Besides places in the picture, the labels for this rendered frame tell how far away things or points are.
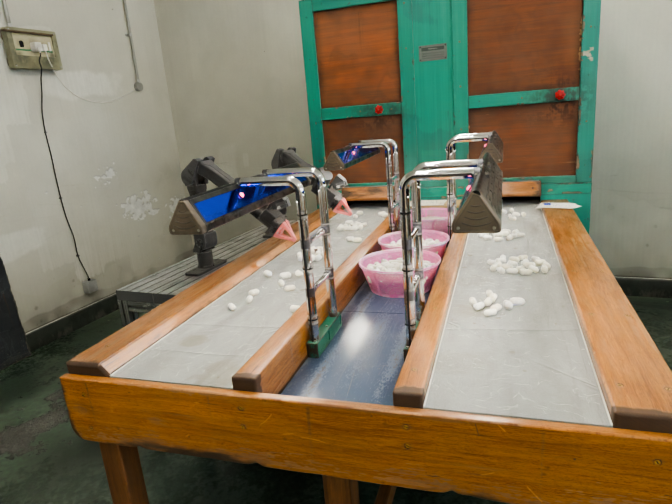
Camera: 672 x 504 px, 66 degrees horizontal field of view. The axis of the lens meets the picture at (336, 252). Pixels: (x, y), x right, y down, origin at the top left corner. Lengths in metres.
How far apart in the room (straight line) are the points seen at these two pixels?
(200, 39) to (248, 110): 0.65
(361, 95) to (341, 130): 0.20
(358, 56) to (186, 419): 2.03
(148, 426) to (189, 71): 3.48
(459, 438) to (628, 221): 2.74
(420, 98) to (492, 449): 1.97
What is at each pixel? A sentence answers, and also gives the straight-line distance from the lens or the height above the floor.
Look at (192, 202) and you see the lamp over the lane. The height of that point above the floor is 1.10.
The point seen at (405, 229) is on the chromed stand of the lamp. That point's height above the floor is 1.00.
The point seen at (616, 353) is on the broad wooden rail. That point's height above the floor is 0.76.
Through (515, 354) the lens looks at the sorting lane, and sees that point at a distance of 1.15.
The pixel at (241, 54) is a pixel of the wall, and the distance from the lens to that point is 4.11.
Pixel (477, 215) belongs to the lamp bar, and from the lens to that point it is 0.88.
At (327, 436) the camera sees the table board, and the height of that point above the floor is 0.67.
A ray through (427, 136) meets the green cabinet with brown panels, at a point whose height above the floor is 1.09.
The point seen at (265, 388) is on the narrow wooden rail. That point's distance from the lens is 1.09.
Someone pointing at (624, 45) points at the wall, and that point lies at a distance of 3.47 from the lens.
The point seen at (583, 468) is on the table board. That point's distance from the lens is 0.98.
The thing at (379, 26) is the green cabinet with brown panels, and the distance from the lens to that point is 2.71.
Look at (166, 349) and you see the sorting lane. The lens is 1.31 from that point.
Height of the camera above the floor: 1.26
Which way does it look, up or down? 15 degrees down
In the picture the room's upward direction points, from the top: 5 degrees counter-clockwise
